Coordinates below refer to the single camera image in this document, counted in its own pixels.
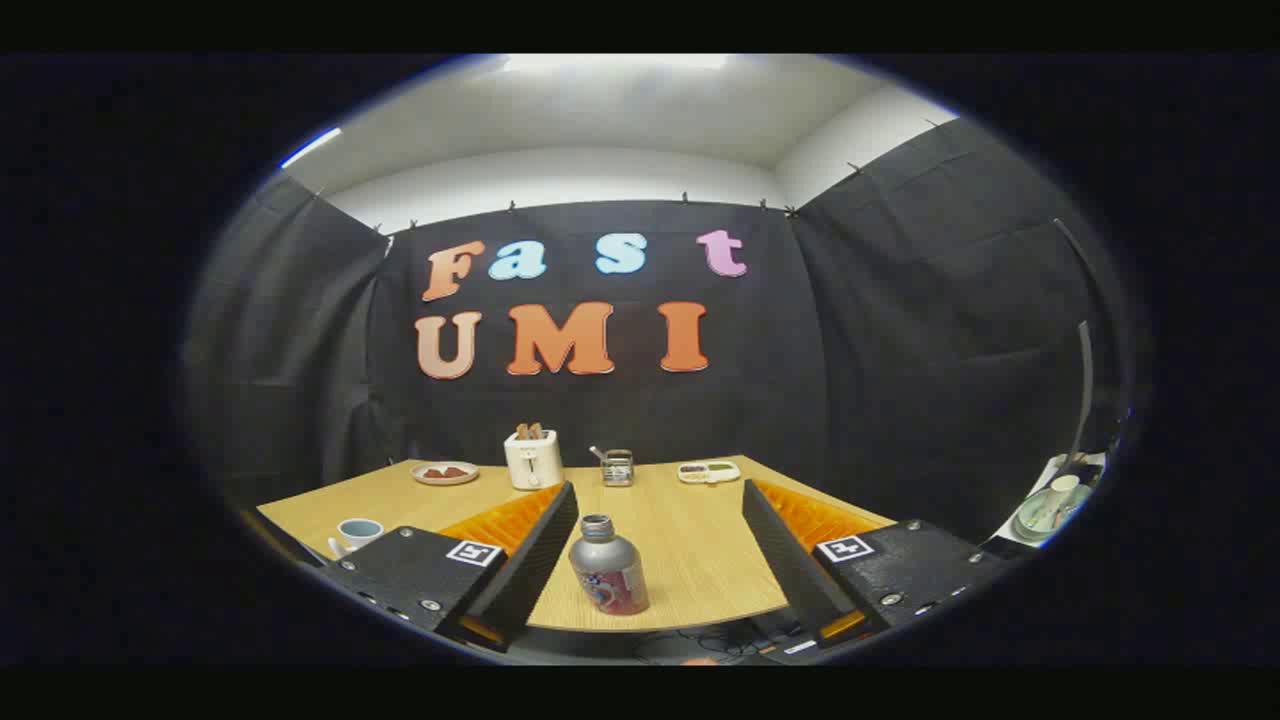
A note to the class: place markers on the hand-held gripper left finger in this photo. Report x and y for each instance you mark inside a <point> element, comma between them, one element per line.
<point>535,560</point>

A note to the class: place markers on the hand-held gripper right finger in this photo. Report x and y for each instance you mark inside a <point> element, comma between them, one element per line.
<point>785,565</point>

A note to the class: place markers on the silver juice bottle pink label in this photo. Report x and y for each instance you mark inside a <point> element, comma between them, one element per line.
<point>605,565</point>

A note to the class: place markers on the white cup blue inside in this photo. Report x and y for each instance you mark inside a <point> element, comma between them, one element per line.
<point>360,533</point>

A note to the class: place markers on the small white paper cup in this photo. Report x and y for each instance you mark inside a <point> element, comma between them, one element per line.
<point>1064,487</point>

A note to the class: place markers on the white toaster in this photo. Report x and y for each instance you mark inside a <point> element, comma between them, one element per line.
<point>533,465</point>

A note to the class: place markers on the wooden table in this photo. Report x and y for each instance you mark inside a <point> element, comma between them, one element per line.
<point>690,540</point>

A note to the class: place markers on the white divided snack tray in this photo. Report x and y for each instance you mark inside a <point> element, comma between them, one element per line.
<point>708,472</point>

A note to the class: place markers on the white plate with red food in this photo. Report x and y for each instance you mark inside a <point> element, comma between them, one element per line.
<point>445,473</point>

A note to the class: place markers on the black backdrop cloth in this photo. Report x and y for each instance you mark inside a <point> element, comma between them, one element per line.
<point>900,350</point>

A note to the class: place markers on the grey metal pole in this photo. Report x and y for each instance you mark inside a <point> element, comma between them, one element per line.
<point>1085,380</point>

